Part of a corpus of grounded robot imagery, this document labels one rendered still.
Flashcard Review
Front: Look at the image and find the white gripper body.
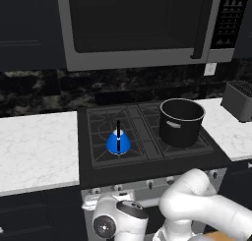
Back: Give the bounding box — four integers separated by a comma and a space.
81, 189, 136, 211

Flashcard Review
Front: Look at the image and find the silver oven front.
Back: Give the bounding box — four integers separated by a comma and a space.
80, 167, 228, 241

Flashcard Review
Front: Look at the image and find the black gas hob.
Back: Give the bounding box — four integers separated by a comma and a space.
76, 99, 232, 190

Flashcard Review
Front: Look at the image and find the dark base cupboard run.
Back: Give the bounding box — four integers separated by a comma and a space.
0, 185, 87, 241
217, 158, 252, 213

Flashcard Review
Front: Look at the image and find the black cooking pot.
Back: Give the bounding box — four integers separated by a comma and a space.
158, 97, 207, 149

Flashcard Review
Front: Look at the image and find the silver microwave oven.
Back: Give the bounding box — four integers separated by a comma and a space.
55, 0, 252, 73

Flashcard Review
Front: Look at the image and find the grey toaster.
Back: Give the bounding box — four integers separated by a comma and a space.
220, 80, 252, 123

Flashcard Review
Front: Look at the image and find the black microwave door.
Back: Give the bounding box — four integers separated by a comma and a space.
67, 0, 216, 54

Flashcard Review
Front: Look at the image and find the blue kettle with black handle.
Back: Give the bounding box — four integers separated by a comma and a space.
105, 119, 132, 156

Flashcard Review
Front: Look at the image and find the white wall socket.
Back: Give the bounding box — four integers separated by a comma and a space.
203, 62, 218, 78

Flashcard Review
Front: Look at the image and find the dark wall cupboard door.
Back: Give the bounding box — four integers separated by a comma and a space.
231, 0, 252, 60
0, 0, 68, 73

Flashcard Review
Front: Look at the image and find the dark microwave door handle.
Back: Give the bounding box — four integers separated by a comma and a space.
190, 0, 217, 60

